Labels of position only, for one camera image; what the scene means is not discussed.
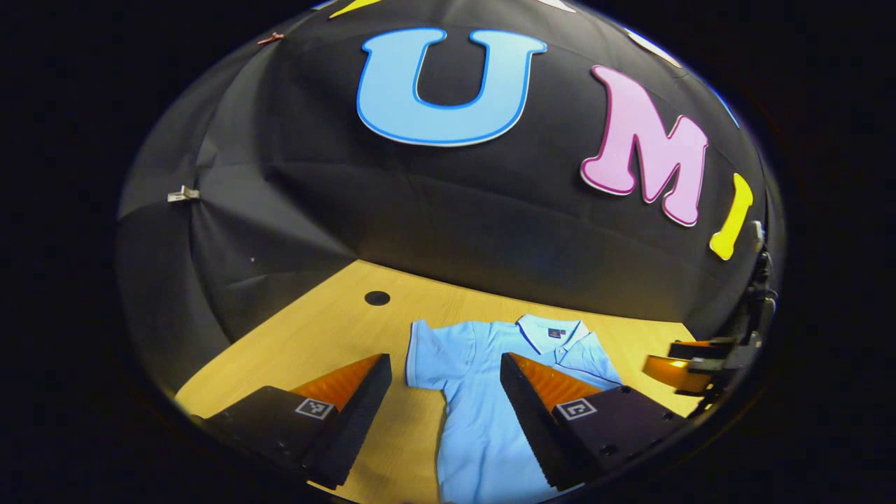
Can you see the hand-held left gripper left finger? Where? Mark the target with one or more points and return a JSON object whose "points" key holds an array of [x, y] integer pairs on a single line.
{"points": [[357, 420]]}

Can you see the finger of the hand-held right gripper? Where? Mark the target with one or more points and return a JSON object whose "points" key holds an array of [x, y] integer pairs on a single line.
{"points": [[700, 348], [675, 373]]}

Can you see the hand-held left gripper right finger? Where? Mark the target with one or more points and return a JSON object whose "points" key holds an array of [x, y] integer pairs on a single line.
{"points": [[525, 413]]}

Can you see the light blue T-shirt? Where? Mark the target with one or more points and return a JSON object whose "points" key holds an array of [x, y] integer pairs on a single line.
{"points": [[476, 434]]}

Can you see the black backdrop cloth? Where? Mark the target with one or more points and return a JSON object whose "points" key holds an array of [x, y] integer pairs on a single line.
{"points": [[420, 203]]}

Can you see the small metal clip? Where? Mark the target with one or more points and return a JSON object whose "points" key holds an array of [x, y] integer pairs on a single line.
{"points": [[183, 194]]}

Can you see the reddish cloth clip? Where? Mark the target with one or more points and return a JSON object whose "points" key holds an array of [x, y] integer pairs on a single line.
{"points": [[269, 38]]}

